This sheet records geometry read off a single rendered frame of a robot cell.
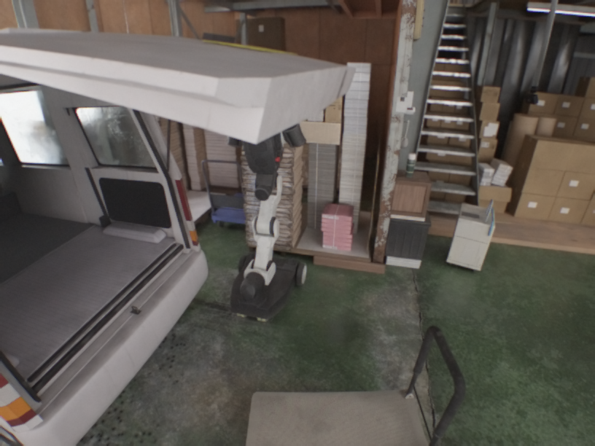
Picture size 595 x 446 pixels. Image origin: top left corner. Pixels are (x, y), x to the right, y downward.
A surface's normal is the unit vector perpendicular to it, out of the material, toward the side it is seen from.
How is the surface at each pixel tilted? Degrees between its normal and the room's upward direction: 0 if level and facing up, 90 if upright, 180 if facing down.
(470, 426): 0
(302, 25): 90
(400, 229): 90
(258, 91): 104
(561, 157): 90
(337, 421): 0
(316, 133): 90
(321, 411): 0
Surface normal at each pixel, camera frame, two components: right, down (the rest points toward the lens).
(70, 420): 0.94, 0.10
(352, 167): -0.25, 0.46
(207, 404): 0.00, -0.88
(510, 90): -0.47, 0.43
